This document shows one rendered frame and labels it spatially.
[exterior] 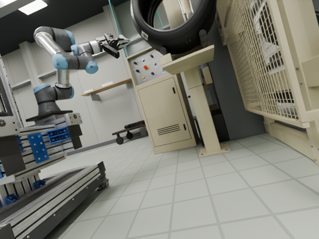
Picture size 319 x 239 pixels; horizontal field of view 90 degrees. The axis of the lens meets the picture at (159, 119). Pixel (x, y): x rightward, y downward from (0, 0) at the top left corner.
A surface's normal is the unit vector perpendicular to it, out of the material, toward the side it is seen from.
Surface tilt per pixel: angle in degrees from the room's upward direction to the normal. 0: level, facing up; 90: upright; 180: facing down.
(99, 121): 90
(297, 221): 0
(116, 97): 90
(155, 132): 90
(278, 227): 0
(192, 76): 90
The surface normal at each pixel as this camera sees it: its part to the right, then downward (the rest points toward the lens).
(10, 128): 0.95, -0.28
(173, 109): -0.30, 0.12
